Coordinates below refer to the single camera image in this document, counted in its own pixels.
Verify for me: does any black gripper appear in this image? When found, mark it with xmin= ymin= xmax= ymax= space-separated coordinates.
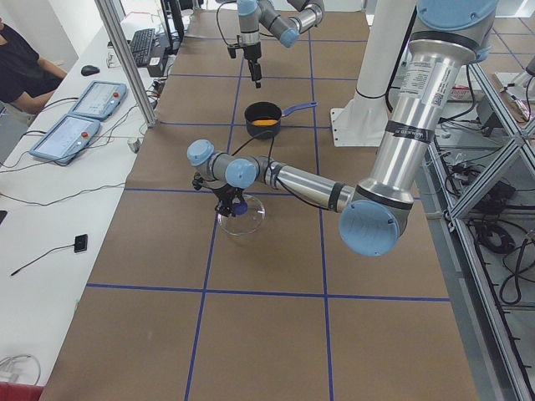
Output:
xmin=242 ymin=42 xmax=262 ymax=89
xmin=211 ymin=184 xmax=245 ymax=217

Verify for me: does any glass pot lid blue knob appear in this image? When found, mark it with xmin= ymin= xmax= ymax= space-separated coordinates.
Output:
xmin=217 ymin=195 xmax=266 ymax=236

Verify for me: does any dark blue saucepan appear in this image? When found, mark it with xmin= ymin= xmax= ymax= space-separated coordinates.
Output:
xmin=244 ymin=101 xmax=318 ymax=140

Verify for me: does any yellow corn cob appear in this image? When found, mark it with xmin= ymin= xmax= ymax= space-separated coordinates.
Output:
xmin=252 ymin=119 xmax=278 ymax=127

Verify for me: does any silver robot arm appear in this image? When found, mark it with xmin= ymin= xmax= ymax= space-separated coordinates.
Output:
xmin=187 ymin=1 xmax=497 ymax=256
xmin=216 ymin=0 xmax=325 ymax=89

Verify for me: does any black keyboard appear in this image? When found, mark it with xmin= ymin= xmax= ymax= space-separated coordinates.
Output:
xmin=130 ymin=28 xmax=155 ymax=67

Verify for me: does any small black square device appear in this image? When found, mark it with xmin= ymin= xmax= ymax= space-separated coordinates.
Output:
xmin=74 ymin=234 xmax=89 ymax=253

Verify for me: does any far teach pendant tablet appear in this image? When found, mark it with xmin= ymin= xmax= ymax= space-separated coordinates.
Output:
xmin=69 ymin=80 xmax=127 ymax=121

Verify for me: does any teach pendant tablet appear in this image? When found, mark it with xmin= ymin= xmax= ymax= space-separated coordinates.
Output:
xmin=29 ymin=114 xmax=100 ymax=165
xmin=69 ymin=80 xmax=127 ymax=121

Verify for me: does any black computer mouse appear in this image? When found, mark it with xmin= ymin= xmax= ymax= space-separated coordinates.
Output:
xmin=80 ymin=65 xmax=100 ymax=77

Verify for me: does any near teach pendant tablet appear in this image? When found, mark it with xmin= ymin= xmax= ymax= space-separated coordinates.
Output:
xmin=29 ymin=114 xmax=100 ymax=165

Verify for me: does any person in black shirt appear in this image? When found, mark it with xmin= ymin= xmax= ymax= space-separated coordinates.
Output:
xmin=1 ymin=22 xmax=67 ymax=115

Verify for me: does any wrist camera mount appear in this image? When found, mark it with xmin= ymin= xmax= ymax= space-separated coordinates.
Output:
xmin=191 ymin=172 xmax=211 ymax=190
xmin=227 ymin=43 xmax=242 ymax=59

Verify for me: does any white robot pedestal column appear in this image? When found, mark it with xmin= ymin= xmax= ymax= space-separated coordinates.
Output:
xmin=330 ymin=0 xmax=416 ymax=147

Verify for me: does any aluminium frame post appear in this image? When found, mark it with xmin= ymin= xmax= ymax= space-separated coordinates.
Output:
xmin=94 ymin=0 xmax=156 ymax=128

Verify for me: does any aluminium side frame rack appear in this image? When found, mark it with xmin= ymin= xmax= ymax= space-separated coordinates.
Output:
xmin=418 ymin=33 xmax=534 ymax=400

